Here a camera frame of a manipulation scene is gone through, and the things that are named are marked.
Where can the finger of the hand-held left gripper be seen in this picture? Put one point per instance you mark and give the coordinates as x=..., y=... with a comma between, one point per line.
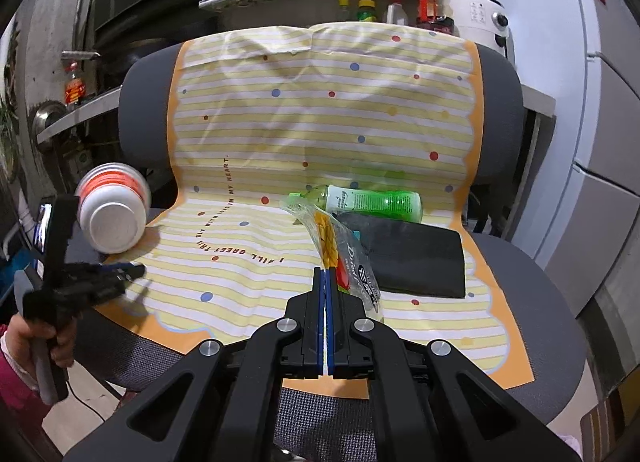
x=122, y=270
x=107, y=290

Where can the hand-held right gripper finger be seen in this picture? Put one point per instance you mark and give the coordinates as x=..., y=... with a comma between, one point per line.
x=330, y=322
x=320, y=322

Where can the white orange noodle bowl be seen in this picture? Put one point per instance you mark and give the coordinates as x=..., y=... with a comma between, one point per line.
x=110, y=227

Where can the clear snack bag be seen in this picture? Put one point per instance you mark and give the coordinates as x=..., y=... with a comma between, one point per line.
x=350, y=252

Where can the person's left forearm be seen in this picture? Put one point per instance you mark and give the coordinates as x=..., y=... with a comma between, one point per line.
x=15, y=382

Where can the person's left hand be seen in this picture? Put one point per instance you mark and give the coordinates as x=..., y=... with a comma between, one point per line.
x=20, y=337

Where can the black folded cloth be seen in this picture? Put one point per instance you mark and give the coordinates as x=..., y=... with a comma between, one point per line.
x=415, y=257

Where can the green plastic bottle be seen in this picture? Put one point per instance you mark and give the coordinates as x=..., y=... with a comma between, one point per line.
x=380, y=204

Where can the round metal pot lid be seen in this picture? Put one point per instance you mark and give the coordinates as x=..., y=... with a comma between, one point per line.
x=45, y=119

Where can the red label oil bottle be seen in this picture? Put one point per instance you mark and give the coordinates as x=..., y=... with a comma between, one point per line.
x=74, y=86

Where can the yellow striped dotted cloth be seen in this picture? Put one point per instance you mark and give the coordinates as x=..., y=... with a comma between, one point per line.
x=325, y=116

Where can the grey office chair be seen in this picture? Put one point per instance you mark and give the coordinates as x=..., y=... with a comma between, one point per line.
x=500, y=101

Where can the striped floor mat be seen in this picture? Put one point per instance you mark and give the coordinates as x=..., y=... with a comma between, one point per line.
x=612, y=424

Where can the grey kitchen counter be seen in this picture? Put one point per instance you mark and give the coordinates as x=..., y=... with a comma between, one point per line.
x=539, y=97

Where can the small yellow cap bottle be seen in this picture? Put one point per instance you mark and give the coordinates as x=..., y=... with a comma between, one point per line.
x=344, y=10

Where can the yellow lid green jar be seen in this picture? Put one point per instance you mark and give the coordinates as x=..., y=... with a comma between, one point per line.
x=366, y=11

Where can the white plastic bottle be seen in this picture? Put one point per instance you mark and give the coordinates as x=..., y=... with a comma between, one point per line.
x=396, y=15

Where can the black red lidded container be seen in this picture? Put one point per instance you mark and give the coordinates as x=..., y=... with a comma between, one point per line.
x=442, y=25

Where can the grey refrigerator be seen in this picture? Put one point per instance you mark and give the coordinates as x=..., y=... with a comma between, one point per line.
x=580, y=116

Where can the red label sauce bottle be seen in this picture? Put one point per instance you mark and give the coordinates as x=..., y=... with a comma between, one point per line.
x=427, y=6

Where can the white kitchen appliance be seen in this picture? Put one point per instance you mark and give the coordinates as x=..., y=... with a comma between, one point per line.
x=477, y=19

